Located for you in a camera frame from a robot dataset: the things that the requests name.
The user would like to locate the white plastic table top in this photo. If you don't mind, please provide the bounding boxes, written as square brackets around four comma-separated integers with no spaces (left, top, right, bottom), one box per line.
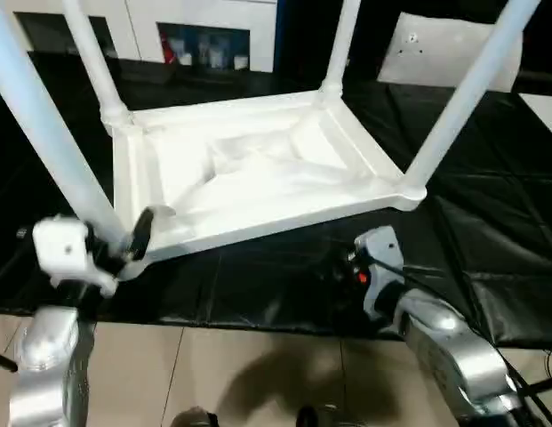
[100,91,428,281]

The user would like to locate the white plastic table leg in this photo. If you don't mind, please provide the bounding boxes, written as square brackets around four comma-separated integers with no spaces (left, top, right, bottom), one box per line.
[404,0,542,199]
[60,0,135,130]
[0,0,128,257]
[319,0,362,97]

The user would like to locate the black work mat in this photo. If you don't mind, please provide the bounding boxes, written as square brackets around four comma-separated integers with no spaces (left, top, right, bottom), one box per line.
[0,51,552,352]

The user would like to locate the black robot foot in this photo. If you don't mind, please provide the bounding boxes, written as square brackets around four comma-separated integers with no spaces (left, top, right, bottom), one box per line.
[175,407,220,427]

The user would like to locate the white cabinet with glass doors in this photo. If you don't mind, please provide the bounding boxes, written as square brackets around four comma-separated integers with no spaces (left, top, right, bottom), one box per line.
[12,0,277,73]

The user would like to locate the white chair back panel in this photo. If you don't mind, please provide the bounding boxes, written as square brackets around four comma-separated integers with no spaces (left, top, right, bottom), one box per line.
[376,12,524,94]

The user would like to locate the black cabinet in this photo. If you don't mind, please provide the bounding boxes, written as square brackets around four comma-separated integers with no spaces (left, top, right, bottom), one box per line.
[275,0,404,85]

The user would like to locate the white sheet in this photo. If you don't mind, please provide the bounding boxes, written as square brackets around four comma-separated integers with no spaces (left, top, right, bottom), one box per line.
[517,92,552,134]

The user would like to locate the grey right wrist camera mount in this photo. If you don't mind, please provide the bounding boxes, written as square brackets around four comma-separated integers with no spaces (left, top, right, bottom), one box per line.
[354,225,406,322]

